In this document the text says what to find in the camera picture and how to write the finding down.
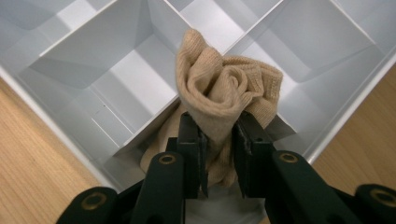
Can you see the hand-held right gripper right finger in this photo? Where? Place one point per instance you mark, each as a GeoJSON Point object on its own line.
{"type": "Point", "coordinates": [253, 155]}

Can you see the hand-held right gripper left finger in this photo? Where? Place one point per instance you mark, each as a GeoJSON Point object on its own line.
{"type": "Point", "coordinates": [190, 155]}

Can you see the beige knitted sock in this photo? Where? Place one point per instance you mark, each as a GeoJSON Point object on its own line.
{"type": "Point", "coordinates": [218, 90]}

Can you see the white divided storage box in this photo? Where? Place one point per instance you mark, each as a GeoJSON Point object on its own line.
{"type": "Point", "coordinates": [130, 77]}

